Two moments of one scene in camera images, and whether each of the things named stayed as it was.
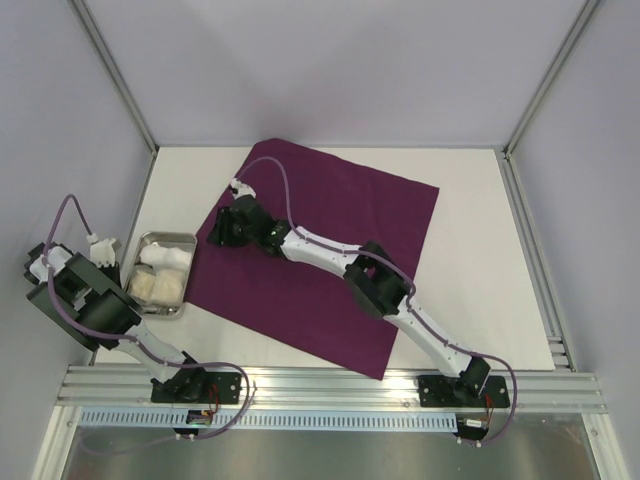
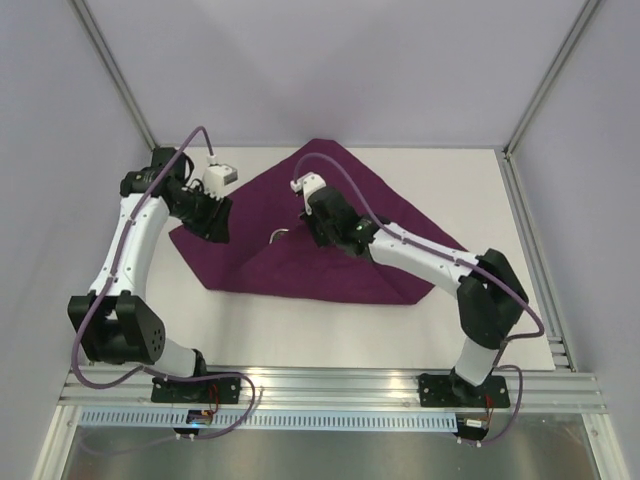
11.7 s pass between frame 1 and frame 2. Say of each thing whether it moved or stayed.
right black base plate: stayed
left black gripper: moved
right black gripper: moved
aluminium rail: stayed
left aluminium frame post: stayed
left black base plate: stayed
